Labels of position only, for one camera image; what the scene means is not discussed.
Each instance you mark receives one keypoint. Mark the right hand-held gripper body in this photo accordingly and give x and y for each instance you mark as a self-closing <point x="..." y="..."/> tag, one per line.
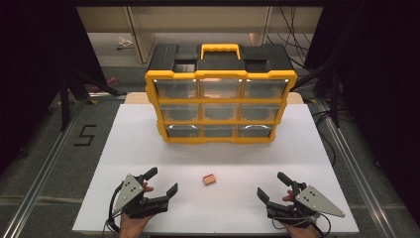
<point x="315" y="201"/>

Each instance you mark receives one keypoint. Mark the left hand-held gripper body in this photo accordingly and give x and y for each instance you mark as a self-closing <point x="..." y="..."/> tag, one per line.
<point x="130" y="190"/>

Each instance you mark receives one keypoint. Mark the small orange block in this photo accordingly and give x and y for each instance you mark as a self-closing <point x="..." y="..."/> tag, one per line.
<point x="209" y="179"/>

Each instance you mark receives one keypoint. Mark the transparent pull-out drawer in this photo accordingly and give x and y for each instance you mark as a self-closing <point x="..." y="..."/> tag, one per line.
<point x="183" y="132"/>

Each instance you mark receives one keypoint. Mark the yellow and black organizer cabinet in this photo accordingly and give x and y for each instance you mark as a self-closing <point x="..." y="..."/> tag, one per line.
<point x="219" y="74"/>

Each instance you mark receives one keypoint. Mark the person's right hand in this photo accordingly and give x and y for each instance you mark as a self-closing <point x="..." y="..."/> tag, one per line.
<point x="303" y="232"/>

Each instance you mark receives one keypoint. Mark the person's left hand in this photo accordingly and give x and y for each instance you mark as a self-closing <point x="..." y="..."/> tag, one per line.
<point x="132" y="228"/>

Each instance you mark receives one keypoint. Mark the white foam board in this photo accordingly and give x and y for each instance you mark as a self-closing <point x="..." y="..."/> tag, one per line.
<point x="211" y="158"/>

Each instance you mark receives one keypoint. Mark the black metal stand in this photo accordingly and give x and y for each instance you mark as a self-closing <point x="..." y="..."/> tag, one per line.
<point x="64" y="99"/>
<point x="334" y="95"/>

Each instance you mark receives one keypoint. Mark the pink object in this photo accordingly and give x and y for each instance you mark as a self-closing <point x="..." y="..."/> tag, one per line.
<point x="111" y="81"/>

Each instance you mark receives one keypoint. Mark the grid of clear drawers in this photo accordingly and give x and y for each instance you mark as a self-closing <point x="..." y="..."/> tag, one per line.
<point x="219" y="88"/>

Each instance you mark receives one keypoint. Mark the crumpled white paper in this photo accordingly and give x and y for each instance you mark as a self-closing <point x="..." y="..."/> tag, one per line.
<point x="124" y="43"/>

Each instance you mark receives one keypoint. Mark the beige shelf unit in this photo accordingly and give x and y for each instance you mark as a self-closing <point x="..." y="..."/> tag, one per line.
<point x="138" y="29"/>

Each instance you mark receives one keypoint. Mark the metal floor rail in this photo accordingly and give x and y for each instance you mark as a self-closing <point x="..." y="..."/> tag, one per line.
<point x="360" y="175"/>
<point x="39" y="178"/>

